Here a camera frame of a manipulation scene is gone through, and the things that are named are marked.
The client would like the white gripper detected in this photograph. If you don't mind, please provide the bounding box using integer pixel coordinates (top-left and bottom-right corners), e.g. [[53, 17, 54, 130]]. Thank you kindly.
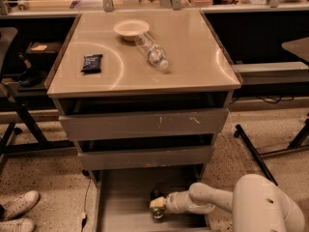
[[150, 190, 214, 215]]

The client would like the green soda can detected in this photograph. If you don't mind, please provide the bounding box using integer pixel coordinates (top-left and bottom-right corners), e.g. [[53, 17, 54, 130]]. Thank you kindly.
[[150, 189, 167, 220]]

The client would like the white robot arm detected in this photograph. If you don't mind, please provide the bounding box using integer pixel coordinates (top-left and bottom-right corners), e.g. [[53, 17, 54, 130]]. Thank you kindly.
[[150, 174, 305, 232]]

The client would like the grey open bottom drawer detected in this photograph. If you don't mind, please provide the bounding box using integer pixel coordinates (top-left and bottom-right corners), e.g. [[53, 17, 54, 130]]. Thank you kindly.
[[93, 166, 217, 232]]

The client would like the grey middle drawer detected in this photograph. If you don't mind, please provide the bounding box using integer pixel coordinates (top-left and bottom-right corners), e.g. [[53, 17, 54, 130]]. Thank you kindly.
[[74, 133, 216, 170]]

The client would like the grey drawer cabinet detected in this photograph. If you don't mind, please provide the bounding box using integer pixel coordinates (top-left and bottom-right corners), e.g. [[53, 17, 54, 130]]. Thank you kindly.
[[47, 10, 240, 182]]

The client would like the grey top drawer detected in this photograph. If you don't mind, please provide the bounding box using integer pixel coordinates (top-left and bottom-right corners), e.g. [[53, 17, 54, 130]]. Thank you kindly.
[[60, 92, 230, 141]]

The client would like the black wheeled stand leg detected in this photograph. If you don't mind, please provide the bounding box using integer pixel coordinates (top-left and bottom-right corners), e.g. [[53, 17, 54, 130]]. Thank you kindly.
[[234, 125, 278, 186]]

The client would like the white sneaker lower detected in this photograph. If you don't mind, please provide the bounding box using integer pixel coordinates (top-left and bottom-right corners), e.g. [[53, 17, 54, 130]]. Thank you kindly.
[[0, 218, 35, 232]]

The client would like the clear plastic water bottle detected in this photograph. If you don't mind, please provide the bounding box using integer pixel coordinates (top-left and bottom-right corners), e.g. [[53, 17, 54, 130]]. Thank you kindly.
[[135, 33, 169, 73]]

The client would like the dark blue snack packet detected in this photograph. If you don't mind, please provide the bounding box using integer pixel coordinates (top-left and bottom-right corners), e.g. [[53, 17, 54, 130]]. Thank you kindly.
[[81, 54, 103, 73]]

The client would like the white paper bowl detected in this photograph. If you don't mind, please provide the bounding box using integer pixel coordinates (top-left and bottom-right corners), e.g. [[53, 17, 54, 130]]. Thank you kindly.
[[113, 19, 150, 42]]

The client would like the black cable on floor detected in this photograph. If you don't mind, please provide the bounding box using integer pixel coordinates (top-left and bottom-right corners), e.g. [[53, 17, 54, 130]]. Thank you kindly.
[[79, 177, 93, 232]]

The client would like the black chair frame left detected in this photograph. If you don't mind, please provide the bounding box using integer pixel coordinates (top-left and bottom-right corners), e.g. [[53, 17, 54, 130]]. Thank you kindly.
[[0, 26, 76, 176]]

